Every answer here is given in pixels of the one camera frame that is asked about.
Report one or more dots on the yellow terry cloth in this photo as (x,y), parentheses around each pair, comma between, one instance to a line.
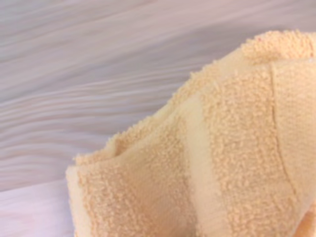
(222,148)

